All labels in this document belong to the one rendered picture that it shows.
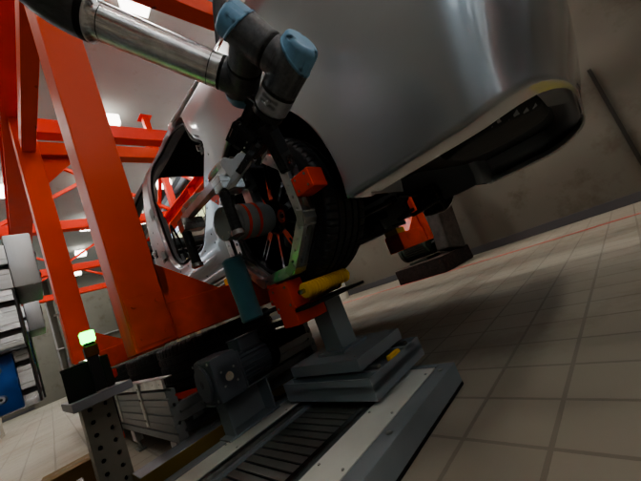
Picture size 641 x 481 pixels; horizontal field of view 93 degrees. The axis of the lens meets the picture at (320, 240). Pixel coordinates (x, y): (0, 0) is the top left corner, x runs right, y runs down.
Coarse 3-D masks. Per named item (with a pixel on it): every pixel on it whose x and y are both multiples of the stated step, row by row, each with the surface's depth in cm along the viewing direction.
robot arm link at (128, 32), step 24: (24, 0) 56; (48, 0) 57; (72, 0) 59; (96, 0) 61; (72, 24) 60; (96, 24) 61; (120, 24) 62; (144, 24) 63; (120, 48) 65; (144, 48) 64; (168, 48) 64; (192, 48) 65; (192, 72) 67; (216, 72) 67; (240, 96) 71
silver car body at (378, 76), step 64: (256, 0) 118; (320, 0) 98; (384, 0) 84; (448, 0) 75; (512, 0) 74; (320, 64) 102; (384, 64) 87; (448, 64) 76; (512, 64) 74; (576, 64) 122; (192, 128) 170; (320, 128) 106; (384, 128) 90; (448, 128) 78; (512, 128) 144; (576, 128) 176; (384, 192) 113; (448, 192) 226
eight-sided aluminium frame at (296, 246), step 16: (272, 160) 111; (288, 176) 107; (288, 192) 108; (304, 208) 106; (304, 224) 106; (240, 240) 144; (304, 240) 113; (304, 256) 114; (256, 272) 132; (288, 272) 115
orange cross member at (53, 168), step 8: (40, 144) 291; (48, 144) 295; (56, 144) 300; (64, 144) 304; (40, 152) 289; (48, 152) 293; (56, 152) 298; (64, 152) 302; (120, 152) 338; (128, 152) 344; (136, 152) 350; (144, 152) 356; (152, 152) 362; (48, 160) 295; (56, 160) 300; (64, 160) 304; (128, 160) 348; (136, 160) 354; (144, 160) 360; (152, 160) 365; (48, 168) 293; (56, 168) 297; (64, 168) 302; (48, 176) 291; (56, 176) 295
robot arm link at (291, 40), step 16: (288, 32) 55; (272, 48) 57; (288, 48) 55; (304, 48) 56; (272, 64) 58; (288, 64) 57; (304, 64) 57; (272, 80) 60; (288, 80) 59; (304, 80) 61; (288, 96) 62
